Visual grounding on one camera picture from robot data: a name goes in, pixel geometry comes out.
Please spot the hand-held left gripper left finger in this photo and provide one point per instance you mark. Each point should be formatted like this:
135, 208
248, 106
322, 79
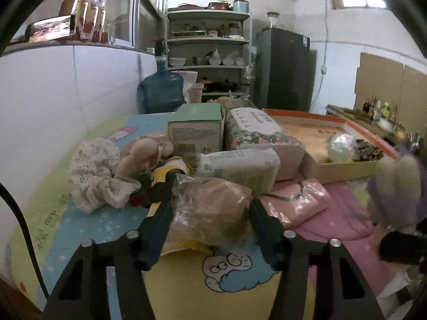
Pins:
156, 228

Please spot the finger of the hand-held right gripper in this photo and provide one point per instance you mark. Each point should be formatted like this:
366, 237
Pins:
400, 247

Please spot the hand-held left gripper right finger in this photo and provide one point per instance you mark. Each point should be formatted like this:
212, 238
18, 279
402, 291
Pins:
265, 231

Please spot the brown item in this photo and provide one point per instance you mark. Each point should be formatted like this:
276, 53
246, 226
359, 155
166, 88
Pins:
208, 208

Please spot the purple plush toy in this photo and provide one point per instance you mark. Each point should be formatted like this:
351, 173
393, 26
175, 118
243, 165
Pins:
397, 186

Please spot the beige plush toy pink bow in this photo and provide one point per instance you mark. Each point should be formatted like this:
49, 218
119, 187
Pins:
145, 155

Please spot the cardboard tray orange rim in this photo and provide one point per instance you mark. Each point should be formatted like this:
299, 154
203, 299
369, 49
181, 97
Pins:
310, 130

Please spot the pink plastic bag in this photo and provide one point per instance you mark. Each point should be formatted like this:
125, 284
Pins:
295, 203

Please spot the printed cartoon blanket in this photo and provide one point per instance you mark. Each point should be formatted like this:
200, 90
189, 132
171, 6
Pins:
100, 226

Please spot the yellow plush toy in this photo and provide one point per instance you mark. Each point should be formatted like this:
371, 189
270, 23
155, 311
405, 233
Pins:
173, 167

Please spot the white tissue pack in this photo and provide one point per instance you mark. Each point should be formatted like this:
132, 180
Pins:
237, 168

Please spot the white floral cloth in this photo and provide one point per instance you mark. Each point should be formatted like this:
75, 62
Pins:
95, 173

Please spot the floral tissue pack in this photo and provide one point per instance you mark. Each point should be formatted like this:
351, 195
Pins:
257, 130

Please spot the dark patterned scrunchie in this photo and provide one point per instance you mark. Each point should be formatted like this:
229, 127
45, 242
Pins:
368, 150

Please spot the green cardboard box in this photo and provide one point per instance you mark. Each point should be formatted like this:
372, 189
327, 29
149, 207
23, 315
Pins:
195, 130

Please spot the clear plastic ball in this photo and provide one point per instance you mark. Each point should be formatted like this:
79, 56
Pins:
341, 147

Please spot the bag of yellow food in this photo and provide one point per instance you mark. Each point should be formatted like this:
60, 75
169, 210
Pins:
230, 101

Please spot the blue water jug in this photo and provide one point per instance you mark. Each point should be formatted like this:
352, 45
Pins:
161, 90

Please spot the row of condiment bottles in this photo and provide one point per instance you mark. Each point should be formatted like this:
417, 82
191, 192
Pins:
380, 110

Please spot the pink cup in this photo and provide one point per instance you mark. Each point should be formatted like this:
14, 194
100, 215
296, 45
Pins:
196, 91

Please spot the white bucket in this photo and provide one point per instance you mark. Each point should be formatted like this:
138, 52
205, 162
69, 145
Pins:
185, 80

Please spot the dark refrigerator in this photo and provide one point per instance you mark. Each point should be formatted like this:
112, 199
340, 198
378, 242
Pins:
283, 70

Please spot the cardboard sheet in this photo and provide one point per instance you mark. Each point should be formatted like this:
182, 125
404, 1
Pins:
383, 80

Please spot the white storage shelf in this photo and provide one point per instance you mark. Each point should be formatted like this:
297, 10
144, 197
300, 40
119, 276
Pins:
208, 41

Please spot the glass jar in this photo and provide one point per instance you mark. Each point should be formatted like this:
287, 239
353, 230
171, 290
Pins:
273, 20

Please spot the smartphone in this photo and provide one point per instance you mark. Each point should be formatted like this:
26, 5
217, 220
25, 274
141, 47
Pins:
50, 28

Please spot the teal pot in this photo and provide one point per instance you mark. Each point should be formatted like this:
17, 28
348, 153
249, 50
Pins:
241, 5

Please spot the red pot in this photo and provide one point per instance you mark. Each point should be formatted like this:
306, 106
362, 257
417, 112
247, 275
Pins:
218, 5

